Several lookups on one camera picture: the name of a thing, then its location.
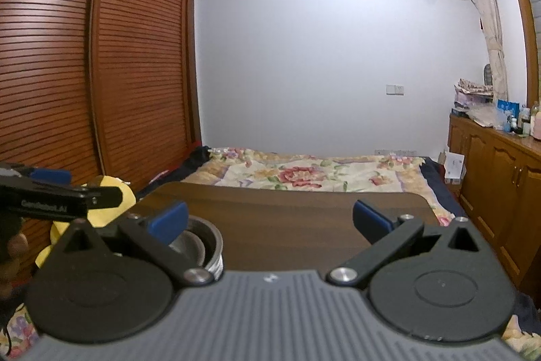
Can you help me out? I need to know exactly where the wooden louvered wardrobe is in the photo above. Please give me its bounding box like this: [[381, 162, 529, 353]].
[[0, 0, 204, 277]]

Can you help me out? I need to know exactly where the person's left hand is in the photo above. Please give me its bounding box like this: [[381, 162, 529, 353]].
[[1, 217, 28, 301]]

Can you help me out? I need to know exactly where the white wall switch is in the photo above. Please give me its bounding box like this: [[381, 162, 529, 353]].
[[385, 84, 404, 96]]

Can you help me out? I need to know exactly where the blue box on cabinet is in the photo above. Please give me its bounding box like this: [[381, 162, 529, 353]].
[[497, 99, 520, 132]]

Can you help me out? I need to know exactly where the large stainless steel bowl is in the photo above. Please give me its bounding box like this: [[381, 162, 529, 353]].
[[185, 216, 224, 280]]

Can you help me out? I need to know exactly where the wooden sideboard cabinet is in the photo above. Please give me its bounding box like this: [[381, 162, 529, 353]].
[[447, 114, 540, 301]]

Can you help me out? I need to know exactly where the folded floral cloth pile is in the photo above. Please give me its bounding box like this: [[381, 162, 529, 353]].
[[454, 79, 493, 109]]

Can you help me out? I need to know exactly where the white paper box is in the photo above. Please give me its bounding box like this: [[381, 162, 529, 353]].
[[439, 151, 465, 182]]

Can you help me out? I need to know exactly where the beige curtain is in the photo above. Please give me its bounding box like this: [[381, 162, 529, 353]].
[[474, 0, 509, 101]]

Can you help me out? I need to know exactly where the small steel bowl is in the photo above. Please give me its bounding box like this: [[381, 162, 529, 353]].
[[169, 230, 206, 267]]

